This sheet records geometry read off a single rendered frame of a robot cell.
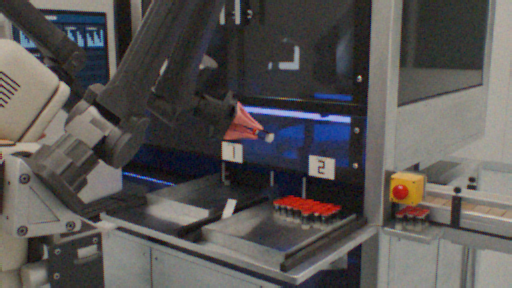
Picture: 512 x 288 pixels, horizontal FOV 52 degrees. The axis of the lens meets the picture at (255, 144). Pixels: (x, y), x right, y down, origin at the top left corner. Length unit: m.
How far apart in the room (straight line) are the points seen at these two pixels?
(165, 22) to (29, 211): 0.33
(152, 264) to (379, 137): 1.12
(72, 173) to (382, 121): 0.88
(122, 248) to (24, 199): 1.53
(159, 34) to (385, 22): 0.76
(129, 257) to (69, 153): 1.50
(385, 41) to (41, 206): 0.95
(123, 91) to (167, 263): 1.36
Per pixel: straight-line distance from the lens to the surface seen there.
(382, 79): 1.43
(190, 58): 0.95
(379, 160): 1.46
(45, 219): 0.82
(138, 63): 0.81
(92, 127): 0.84
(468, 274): 1.62
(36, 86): 0.94
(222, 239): 1.33
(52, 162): 0.80
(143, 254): 2.21
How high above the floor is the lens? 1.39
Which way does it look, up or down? 11 degrees down
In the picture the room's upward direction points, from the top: straight up
